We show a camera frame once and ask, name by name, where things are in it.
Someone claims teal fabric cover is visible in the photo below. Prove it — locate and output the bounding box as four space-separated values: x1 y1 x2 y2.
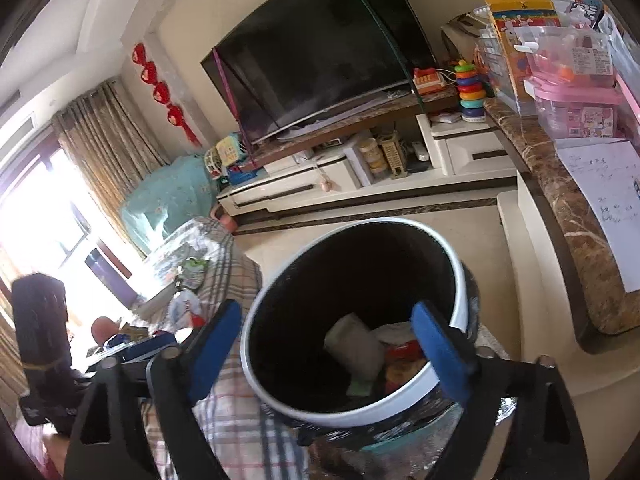
120 154 221 256

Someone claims white paper sheet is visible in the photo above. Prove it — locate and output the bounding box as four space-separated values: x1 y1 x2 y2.
555 140 640 293

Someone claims red hanging wall decoration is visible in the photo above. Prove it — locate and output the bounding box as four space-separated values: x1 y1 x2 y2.
132 42 202 148

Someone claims crumpled beige paper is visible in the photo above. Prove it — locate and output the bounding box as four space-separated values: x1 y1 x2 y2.
324 313 386 385

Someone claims brown marble counter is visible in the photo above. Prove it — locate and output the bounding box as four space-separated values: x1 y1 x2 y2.
482 97 640 337

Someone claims white television cabinet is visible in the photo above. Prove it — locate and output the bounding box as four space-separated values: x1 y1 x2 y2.
216 87 518 218

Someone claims purple box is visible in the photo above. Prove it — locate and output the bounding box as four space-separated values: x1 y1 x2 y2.
84 247 134 309

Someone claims clear plastic storage box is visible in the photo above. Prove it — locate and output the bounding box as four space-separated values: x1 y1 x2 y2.
514 25 620 86

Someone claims pink lidded clear container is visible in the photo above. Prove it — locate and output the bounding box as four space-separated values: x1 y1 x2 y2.
532 79 627 141

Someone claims red white snack packet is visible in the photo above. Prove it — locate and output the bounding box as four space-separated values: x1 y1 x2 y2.
170 290 209 329

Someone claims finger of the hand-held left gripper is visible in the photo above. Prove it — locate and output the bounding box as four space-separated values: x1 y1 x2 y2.
87 332 178 365

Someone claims yellow cartoon box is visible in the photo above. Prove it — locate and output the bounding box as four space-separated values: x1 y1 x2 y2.
484 0 562 113

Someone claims plaid blanket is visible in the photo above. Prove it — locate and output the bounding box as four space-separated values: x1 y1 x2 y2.
140 217 321 480

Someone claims pink round object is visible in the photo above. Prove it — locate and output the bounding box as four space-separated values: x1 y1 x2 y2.
91 316 122 349

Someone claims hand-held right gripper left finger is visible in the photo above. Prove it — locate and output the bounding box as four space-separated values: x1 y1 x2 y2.
62 299 243 480

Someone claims rainbow ring stacker toy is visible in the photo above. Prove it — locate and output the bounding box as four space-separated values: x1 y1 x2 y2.
453 60 487 123

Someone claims wooden slatted toy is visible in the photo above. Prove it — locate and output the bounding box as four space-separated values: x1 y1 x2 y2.
381 132 409 181

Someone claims beige cardboard box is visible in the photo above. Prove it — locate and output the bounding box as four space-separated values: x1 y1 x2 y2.
440 12 493 75

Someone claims black flat television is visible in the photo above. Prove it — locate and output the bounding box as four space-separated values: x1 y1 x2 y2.
200 0 438 146

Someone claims yellow blue toy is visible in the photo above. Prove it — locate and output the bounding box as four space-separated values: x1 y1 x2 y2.
205 132 258 186

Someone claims white tissue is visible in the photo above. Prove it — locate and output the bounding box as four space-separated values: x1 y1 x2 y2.
372 322 418 347

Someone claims beige patterned curtain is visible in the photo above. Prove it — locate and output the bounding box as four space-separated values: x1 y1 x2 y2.
50 77 173 261

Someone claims red snack wrapper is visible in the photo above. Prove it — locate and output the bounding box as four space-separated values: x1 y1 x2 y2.
382 340 432 397

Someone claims orange toy telephone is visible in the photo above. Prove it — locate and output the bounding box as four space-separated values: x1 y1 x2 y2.
412 66 449 96

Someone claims green snack wrapper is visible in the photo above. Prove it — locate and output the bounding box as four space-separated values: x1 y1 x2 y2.
180 256 209 289

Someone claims white rimmed black trash bin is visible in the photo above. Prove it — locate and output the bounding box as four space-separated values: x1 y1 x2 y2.
240 216 517 480

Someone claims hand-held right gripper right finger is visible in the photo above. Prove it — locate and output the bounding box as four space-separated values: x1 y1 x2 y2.
411 301 591 480

